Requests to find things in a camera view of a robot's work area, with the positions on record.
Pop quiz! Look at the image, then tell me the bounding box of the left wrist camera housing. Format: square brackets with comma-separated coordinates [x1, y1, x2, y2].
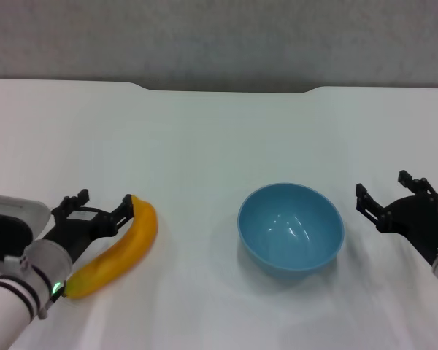
[0, 192, 52, 264]

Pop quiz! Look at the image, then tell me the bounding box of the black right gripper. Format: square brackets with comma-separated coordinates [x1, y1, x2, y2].
[356, 169, 438, 266]

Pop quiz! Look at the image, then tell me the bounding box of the blue bowl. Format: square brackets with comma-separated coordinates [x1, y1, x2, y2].
[237, 182, 345, 280]

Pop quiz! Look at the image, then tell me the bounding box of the yellow banana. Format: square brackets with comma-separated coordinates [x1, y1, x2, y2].
[61, 195, 159, 300]

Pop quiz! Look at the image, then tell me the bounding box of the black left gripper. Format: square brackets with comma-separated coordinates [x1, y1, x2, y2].
[39, 188, 136, 264]

